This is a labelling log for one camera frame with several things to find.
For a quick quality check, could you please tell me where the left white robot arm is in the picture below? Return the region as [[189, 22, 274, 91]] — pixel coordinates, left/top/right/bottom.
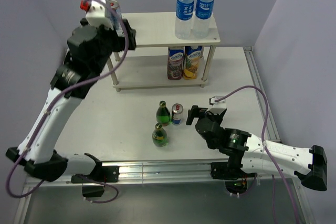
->
[[6, 19, 136, 182]]

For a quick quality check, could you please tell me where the blue-label water bottle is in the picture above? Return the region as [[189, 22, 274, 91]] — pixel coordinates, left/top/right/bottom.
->
[[175, 0, 194, 39], [193, 0, 214, 38]]

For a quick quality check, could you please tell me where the aluminium side rail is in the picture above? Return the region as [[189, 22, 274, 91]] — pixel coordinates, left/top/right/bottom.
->
[[243, 47, 316, 223]]

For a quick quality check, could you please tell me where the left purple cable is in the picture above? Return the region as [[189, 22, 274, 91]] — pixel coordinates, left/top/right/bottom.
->
[[5, 0, 130, 204]]

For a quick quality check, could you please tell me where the purple cable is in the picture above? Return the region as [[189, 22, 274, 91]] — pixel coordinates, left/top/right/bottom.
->
[[5, 0, 130, 204], [215, 85, 301, 224]]

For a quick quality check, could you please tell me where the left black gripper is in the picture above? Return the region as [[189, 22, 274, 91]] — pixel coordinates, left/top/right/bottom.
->
[[91, 18, 135, 74]]

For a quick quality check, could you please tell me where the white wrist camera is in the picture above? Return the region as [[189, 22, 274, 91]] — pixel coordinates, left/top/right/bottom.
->
[[80, 1, 113, 29], [207, 96, 227, 115]]

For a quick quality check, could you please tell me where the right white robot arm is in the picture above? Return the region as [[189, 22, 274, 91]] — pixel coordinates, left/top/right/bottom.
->
[[186, 105, 327, 191]]

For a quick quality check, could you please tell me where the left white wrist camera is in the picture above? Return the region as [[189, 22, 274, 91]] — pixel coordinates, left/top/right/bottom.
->
[[80, 1, 113, 29]]

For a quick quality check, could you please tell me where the purple grape juice carton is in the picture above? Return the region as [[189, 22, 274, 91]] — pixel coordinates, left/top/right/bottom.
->
[[167, 47, 184, 80]]

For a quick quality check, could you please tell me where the silver drink can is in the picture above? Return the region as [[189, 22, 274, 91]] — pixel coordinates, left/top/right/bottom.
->
[[106, 0, 124, 37], [171, 103, 184, 125]]

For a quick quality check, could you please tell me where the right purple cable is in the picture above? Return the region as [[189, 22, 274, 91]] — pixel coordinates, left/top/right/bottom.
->
[[215, 85, 301, 224]]

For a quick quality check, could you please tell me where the white two-tier wooden shelf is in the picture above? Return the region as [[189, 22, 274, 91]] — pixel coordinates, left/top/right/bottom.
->
[[111, 12, 221, 92]]

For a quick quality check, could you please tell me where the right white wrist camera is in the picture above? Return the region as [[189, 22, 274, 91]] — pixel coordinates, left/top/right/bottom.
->
[[207, 96, 227, 115]]

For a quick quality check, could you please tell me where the yellow pineapple juice carton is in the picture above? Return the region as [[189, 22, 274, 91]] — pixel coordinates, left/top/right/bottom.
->
[[182, 46, 203, 80]]

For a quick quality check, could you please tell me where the green glass bottle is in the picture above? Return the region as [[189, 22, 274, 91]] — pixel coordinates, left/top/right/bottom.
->
[[152, 123, 167, 147], [156, 100, 171, 126]]

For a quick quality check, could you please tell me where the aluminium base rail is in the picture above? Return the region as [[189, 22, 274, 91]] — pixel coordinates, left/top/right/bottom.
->
[[14, 161, 273, 223]]

